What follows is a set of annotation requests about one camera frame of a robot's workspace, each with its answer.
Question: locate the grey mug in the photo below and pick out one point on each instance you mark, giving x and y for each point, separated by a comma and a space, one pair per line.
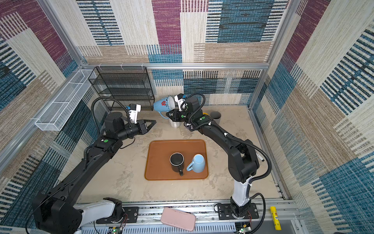
216, 116

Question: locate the yellow marker right rail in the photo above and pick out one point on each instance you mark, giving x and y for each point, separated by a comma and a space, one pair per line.
275, 218

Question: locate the white faceted mug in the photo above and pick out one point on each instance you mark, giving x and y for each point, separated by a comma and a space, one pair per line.
174, 124

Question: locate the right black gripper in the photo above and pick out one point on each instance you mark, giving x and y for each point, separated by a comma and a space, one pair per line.
175, 117

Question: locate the black mesh shelf rack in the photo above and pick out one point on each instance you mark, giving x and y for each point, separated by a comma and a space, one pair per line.
129, 84

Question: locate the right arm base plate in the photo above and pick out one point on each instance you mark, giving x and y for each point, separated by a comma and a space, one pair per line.
225, 212

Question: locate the black mug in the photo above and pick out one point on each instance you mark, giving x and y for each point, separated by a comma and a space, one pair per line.
177, 163

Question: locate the brown serving tray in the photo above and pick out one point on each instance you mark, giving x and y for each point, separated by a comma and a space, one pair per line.
158, 166

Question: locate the white wire wall basket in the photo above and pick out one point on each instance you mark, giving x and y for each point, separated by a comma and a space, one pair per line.
61, 108

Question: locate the pink pouch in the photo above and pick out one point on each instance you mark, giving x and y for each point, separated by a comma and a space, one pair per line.
178, 219

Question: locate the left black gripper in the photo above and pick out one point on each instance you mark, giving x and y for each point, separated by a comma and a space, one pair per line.
144, 129

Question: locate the blue patterned mug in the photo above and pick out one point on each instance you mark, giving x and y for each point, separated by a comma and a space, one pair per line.
164, 105

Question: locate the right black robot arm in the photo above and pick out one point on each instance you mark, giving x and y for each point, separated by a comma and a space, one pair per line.
246, 161

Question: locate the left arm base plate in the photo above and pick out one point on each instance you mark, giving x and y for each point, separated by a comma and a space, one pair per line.
131, 215

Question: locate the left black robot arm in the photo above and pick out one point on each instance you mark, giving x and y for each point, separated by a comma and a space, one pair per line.
57, 212

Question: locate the light blue mug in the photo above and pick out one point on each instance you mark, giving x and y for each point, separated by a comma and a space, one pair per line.
198, 164

